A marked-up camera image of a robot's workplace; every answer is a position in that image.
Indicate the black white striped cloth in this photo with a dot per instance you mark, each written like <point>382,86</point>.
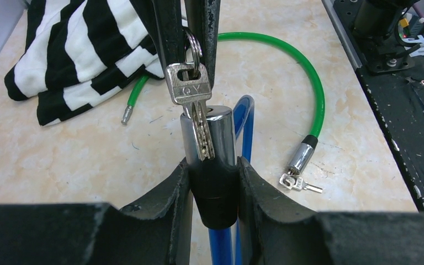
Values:
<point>78,54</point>

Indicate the green cable lock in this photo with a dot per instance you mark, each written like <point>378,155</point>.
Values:
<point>307,73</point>

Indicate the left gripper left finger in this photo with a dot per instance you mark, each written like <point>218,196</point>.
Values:
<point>164,221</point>

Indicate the blue cable lock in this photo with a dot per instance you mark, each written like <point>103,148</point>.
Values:
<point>215,182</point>

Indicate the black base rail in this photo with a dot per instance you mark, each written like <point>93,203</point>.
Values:
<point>391,73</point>

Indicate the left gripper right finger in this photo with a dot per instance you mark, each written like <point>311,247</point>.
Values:
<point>273,228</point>

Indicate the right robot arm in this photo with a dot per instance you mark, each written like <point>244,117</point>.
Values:
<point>373,19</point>

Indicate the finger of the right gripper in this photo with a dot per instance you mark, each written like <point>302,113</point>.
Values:
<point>203,20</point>
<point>169,31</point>

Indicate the silver blue lock keys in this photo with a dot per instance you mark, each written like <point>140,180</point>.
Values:
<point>189,86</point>

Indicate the silver green lock keys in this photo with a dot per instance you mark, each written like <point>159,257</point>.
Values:
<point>297,183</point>

